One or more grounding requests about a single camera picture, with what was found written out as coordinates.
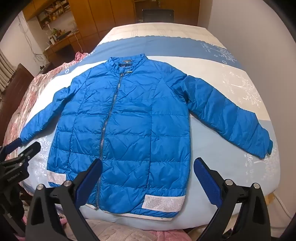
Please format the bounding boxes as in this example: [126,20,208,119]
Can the wall cables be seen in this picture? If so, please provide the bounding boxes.
[18,14,44,61]

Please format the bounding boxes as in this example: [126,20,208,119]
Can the wooden wardrobe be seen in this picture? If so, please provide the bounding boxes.
[69,0,200,54]

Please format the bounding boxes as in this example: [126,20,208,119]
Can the dark wooden headboard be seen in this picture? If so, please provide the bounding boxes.
[0,64,35,146]

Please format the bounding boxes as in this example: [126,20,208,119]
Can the wooden wall bookshelf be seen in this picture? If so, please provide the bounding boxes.
[23,0,77,29]

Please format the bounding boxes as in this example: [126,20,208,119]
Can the wooden desk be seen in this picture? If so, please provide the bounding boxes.
[44,31,88,63]

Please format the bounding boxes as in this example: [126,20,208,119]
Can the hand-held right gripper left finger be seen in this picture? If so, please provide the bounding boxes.
[25,159,103,241]

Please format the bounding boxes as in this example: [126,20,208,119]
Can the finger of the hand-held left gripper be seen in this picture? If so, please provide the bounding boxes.
[0,138,23,158]
[2,141,41,168]

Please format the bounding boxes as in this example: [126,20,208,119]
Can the pink floral quilt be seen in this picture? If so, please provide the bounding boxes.
[5,52,89,149]

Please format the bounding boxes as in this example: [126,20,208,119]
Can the white hanging cable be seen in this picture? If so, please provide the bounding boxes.
[73,30,84,52]

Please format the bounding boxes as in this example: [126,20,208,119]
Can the dark bedside table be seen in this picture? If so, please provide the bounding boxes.
[38,62,56,75]

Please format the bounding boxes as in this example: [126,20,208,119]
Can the black chair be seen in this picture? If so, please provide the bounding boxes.
[142,9,174,24]

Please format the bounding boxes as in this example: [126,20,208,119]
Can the pink patterned bed sheet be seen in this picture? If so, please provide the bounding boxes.
[84,218,188,241]

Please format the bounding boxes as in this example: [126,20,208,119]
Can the white cord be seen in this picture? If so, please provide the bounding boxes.
[274,191,292,219]

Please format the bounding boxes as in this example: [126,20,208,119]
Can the blue white printed blanket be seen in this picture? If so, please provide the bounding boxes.
[20,35,281,224]

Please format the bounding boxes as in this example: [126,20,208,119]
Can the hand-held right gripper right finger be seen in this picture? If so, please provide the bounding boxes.
[193,157,271,241]

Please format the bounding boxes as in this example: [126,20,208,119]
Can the blue puffer jacket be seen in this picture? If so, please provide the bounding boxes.
[20,54,274,219]

